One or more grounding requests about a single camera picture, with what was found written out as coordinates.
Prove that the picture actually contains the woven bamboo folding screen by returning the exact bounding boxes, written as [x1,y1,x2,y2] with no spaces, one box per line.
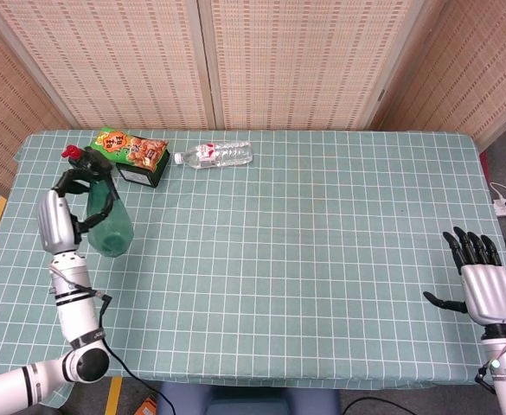
[0,0,506,196]

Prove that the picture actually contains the green snack bag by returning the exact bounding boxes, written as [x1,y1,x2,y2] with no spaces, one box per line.
[88,129,170,170]

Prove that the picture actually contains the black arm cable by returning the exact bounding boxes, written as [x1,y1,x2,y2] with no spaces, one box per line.
[91,291,185,415]

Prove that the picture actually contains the black floor cable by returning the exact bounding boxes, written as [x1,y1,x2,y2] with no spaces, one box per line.
[342,395,419,415]

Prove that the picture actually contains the clear plastic water bottle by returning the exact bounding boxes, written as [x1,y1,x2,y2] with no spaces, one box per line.
[173,140,254,170]

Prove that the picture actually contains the green checked tablecloth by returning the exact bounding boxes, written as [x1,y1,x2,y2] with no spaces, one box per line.
[0,129,506,408]

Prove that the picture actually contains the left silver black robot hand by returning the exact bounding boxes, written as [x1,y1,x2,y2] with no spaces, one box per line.
[37,166,119,255]

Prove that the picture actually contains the green translucent spray bottle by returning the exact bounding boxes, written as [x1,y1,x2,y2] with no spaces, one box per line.
[77,145,135,259]

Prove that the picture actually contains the black cardboard box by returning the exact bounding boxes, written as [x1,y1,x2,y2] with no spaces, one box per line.
[117,150,172,189]

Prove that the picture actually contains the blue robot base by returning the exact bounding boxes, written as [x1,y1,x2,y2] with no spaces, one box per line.
[154,381,343,415]

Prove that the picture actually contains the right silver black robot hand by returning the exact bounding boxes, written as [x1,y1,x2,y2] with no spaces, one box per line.
[423,226,506,326]

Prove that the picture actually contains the black bottle with red cap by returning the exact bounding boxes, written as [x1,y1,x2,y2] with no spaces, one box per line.
[61,145,87,168]

